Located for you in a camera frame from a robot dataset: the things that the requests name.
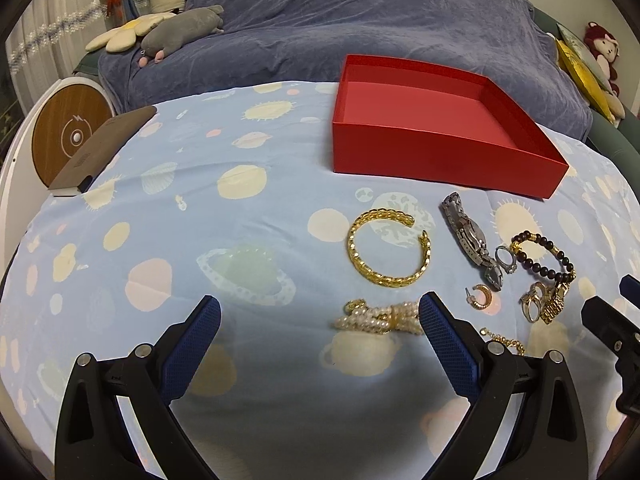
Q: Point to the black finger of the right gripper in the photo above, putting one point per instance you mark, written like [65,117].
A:
[630,289]
[611,327]

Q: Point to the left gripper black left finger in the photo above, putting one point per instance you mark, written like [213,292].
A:
[92,441]

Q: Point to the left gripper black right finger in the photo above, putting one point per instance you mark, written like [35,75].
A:
[548,439]

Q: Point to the gold ring cluster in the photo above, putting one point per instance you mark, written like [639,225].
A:
[532,302]

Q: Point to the gold hoop earring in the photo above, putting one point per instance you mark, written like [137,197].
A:
[479,296]

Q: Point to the gold cuff bangle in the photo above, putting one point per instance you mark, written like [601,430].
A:
[389,247]

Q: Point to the green sofa armrest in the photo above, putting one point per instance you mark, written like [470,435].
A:
[620,144]

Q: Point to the planet print blue cloth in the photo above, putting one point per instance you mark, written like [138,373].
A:
[232,194]

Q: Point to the gold cushion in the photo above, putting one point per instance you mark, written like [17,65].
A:
[584,80]

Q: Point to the red monkey plush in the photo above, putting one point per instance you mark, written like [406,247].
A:
[605,49]

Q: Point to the brown leather pouch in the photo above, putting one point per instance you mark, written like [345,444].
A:
[79,173]

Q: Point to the red cardboard tray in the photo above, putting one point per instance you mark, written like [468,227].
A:
[401,118]

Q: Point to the cream flower plush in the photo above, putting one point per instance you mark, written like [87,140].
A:
[123,38]

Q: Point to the grey plush toy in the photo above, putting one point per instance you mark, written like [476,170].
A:
[170,35]

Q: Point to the white sheer curtain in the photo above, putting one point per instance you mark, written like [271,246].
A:
[48,41]

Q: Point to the blue velvet bed cover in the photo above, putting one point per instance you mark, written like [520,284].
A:
[274,40]

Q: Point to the round wooden wireless charger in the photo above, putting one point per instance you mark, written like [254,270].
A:
[65,122]

